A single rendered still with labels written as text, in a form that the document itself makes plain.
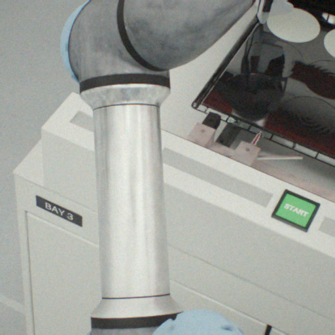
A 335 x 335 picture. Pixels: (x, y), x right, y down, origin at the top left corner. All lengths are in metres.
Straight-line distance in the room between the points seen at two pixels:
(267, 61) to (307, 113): 0.14
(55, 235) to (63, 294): 0.18
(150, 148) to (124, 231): 0.11
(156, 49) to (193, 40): 0.04
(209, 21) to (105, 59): 0.14
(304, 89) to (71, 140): 0.44
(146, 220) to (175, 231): 0.29
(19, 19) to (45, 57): 0.21
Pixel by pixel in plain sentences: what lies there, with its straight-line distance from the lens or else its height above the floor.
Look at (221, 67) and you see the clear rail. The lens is 1.54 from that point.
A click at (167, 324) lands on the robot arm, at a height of 1.07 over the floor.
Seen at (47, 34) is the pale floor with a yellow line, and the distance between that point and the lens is 2.97.
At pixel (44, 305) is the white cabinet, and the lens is 1.74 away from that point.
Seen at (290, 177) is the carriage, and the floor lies 0.88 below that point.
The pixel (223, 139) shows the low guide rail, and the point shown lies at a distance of 1.49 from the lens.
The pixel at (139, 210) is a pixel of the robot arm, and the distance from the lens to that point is 1.05.
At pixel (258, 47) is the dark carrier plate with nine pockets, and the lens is 1.60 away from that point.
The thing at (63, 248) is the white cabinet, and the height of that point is 0.68.
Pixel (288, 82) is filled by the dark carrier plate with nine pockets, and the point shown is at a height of 0.90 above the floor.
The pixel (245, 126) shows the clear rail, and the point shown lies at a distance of 1.45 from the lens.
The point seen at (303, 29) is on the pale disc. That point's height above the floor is 0.90.
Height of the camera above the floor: 1.93
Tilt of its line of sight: 49 degrees down
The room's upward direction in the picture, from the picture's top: 7 degrees clockwise
